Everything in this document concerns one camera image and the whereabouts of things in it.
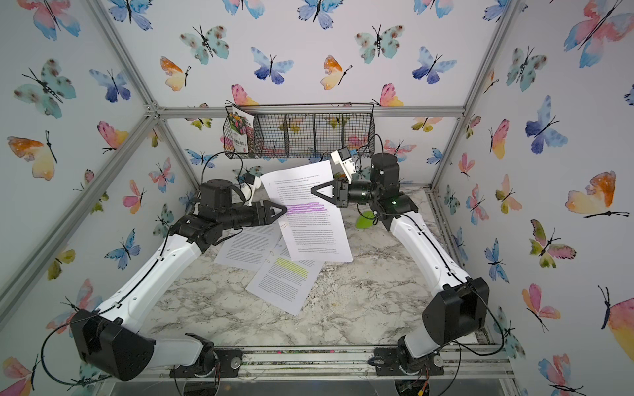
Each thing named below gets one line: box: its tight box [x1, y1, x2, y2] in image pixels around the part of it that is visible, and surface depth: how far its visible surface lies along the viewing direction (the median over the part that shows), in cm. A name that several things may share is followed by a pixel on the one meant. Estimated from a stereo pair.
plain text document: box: [213, 223, 283, 271], surface depth 101 cm
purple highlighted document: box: [260, 160, 355, 263], surface depth 71 cm
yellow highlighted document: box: [245, 237, 325, 316], surface depth 93 cm
